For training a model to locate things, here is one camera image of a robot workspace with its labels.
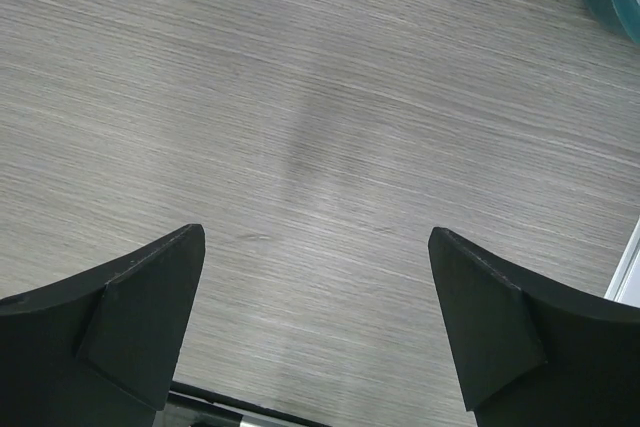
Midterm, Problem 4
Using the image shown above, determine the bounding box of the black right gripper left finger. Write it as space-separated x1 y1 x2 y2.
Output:
1 224 205 426

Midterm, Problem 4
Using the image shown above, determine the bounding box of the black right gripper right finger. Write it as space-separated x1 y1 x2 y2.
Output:
428 227 639 427

